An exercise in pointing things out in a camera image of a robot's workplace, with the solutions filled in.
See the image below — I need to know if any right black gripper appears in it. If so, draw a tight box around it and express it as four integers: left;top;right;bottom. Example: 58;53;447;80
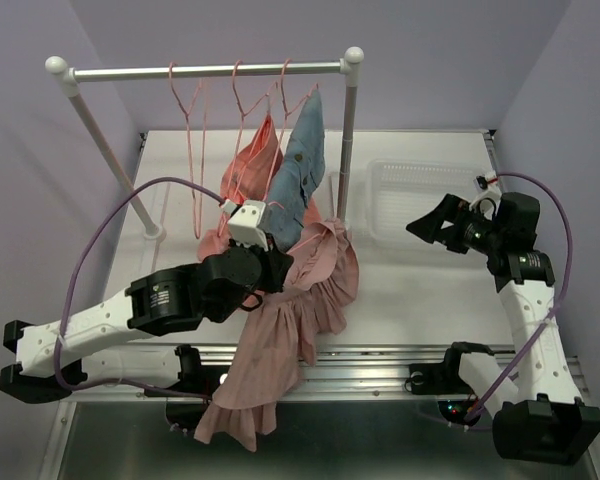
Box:
404;193;505;256

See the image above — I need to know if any dusty pink ruffled skirt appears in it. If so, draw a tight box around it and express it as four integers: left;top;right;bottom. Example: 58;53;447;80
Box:
194;220;359;452

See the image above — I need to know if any coral pink skirt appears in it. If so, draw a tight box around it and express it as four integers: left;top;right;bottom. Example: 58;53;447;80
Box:
197;113;282;260

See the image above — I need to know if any blue denim skirt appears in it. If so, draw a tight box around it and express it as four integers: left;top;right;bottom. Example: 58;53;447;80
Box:
267;90;325;251

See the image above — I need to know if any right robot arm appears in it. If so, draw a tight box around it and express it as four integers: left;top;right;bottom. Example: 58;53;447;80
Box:
405;193;600;465

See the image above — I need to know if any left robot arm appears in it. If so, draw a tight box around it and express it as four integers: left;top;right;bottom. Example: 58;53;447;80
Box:
0;243;293;404

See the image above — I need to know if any white plastic basket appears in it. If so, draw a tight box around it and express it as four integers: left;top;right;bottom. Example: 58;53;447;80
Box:
366;159;484;250

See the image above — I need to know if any white clothes rack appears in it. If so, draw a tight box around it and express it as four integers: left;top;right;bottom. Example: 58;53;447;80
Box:
44;46;365;220

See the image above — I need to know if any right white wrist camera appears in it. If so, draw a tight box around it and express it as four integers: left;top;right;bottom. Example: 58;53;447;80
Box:
469;170;502;217

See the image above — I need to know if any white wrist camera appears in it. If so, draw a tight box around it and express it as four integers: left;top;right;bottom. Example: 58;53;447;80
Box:
228;200;269;251
469;170;502;217

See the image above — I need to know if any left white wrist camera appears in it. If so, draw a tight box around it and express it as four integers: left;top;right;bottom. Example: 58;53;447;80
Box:
228;200;269;251

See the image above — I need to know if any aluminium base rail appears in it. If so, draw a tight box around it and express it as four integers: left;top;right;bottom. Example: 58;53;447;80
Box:
59;344;591;401

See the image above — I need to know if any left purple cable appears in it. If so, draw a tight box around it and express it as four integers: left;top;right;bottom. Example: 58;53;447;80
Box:
53;177;231;391

